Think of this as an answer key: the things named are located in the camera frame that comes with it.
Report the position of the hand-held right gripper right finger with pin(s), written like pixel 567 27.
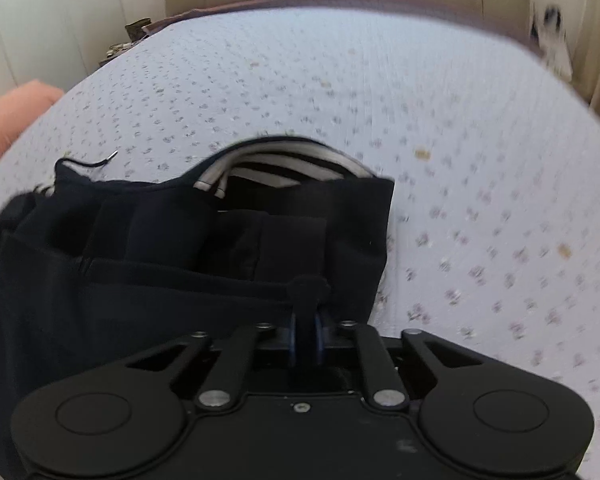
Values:
pixel 320 342

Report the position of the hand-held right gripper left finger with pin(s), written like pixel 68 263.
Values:
pixel 295 340

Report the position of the black hoodie with white stripes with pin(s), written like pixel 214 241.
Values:
pixel 155 270

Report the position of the bed with floral sheet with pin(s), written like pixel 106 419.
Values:
pixel 330 75

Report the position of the brown patterned bag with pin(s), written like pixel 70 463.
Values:
pixel 139 29

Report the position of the folded pink quilt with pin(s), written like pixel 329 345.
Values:
pixel 10 115

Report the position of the white wardrobe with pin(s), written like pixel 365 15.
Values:
pixel 45 15

